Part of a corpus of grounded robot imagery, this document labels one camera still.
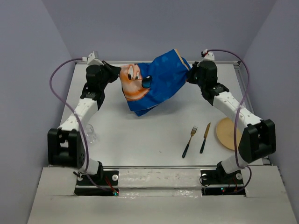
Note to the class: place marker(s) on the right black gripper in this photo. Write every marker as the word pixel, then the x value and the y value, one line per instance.
pixel 196 66

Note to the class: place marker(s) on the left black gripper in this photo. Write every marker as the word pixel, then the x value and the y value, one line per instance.
pixel 113 71

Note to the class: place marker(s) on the blue cartoon placemat cloth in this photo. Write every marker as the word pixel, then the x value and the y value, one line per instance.
pixel 146 85

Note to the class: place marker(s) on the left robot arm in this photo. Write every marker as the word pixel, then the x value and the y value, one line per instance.
pixel 67 144

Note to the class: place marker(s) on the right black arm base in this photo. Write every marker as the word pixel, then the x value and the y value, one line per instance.
pixel 231 184

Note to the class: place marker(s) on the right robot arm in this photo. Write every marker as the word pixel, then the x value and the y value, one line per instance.
pixel 258 138

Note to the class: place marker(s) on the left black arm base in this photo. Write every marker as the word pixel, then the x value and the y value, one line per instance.
pixel 93 185

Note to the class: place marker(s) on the tan round plate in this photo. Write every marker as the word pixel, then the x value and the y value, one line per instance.
pixel 225 133

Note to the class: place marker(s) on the clear drinking glass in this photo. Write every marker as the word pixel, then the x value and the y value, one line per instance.
pixel 90 134

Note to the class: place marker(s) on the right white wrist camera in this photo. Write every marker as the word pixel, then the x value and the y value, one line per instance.
pixel 207 55

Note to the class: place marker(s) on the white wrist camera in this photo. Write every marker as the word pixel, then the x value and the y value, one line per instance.
pixel 207 55
pixel 93 59

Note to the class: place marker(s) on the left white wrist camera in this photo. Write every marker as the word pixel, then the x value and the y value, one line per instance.
pixel 93 59

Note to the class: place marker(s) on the gold fork dark handle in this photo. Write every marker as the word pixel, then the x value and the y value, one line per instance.
pixel 192 134

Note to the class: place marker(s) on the gold knife dark handle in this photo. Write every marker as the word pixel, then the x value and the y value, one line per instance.
pixel 205 136

